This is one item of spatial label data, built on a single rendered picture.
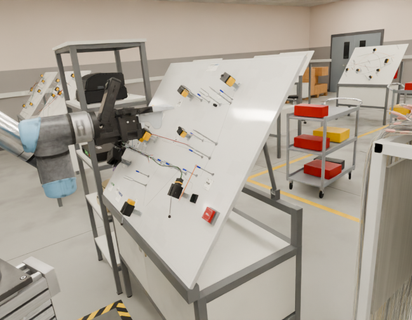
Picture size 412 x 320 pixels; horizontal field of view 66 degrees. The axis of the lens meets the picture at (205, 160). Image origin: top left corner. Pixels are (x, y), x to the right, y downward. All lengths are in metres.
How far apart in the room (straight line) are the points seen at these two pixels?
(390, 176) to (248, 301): 0.82
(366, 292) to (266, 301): 0.58
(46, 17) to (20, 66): 1.28
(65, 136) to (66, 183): 0.11
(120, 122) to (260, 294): 1.08
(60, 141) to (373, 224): 0.89
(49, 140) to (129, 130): 0.19
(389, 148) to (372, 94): 7.01
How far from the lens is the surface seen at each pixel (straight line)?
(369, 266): 1.16
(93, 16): 9.13
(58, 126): 0.79
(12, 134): 0.92
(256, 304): 1.61
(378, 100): 7.93
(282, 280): 1.67
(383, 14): 13.05
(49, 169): 0.81
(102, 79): 2.29
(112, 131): 0.84
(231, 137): 1.39
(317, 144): 3.87
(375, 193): 1.04
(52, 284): 1.15
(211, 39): 10.86
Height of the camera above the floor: 1.70
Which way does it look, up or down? 18 degrees down
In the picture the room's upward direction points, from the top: 4 degrees counter-clockwise
